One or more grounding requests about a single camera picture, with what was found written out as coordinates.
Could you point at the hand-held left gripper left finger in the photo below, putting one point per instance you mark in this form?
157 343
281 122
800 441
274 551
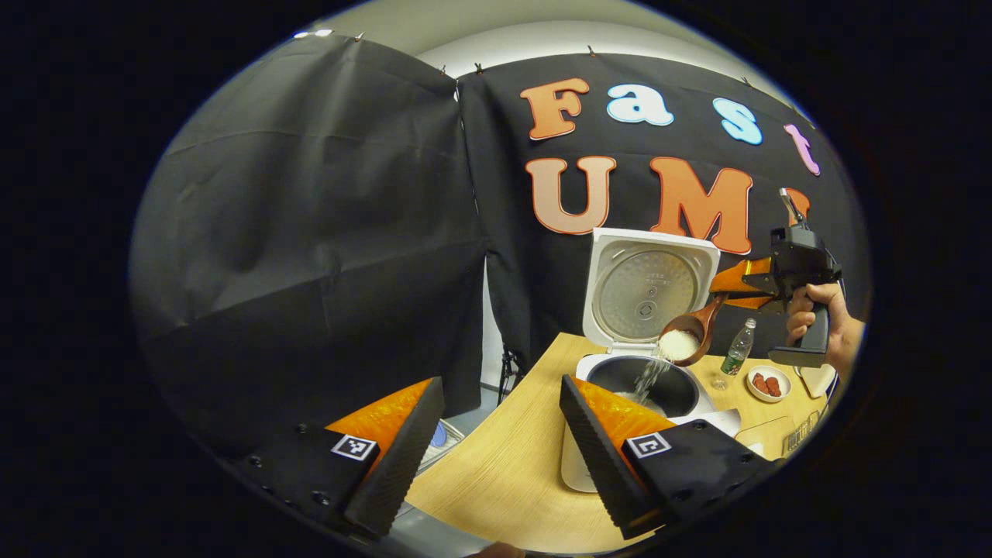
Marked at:
403 465

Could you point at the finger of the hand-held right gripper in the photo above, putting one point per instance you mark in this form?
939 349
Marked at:
740 277
763 302

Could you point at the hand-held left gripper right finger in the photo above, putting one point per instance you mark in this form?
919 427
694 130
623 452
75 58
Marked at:
593 465

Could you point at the brown wooden spoon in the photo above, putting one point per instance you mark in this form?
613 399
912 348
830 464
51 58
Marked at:
697 325

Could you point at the white rice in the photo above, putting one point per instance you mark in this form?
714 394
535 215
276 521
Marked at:
678 344

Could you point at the white rice cooker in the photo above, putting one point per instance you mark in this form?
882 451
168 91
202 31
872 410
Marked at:
643 287

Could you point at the clear rice container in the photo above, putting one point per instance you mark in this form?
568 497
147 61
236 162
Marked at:
763 438

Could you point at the grey floor bin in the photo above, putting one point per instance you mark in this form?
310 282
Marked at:
440 443

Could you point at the clear water bottle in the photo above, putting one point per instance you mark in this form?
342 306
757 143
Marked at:
736 356

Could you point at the white plate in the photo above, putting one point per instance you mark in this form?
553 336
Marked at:
781 372

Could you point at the red meat piece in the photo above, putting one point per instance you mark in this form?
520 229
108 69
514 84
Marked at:
773 386
759 382

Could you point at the black tripod stand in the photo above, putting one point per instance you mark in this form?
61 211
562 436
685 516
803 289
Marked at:
508 370

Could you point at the black backdrop cloth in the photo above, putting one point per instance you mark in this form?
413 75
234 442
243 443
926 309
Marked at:
310 232

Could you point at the row of cloth clips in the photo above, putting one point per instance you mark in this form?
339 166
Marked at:
478 67

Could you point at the ceiling light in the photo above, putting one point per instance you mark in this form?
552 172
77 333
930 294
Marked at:
314 33

